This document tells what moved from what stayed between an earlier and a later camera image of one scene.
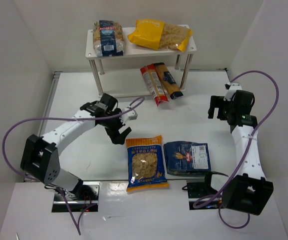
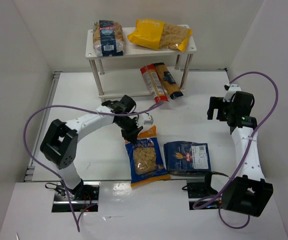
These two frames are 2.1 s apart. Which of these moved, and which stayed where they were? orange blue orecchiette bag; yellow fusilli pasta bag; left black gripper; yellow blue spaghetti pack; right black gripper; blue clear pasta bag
Moved: orange blue orecchiette bag; left black gripper
Stayed: yellow fusilli pasta bag; blue clear pasta bag; yellow blue spaghetti pack; right black gripper
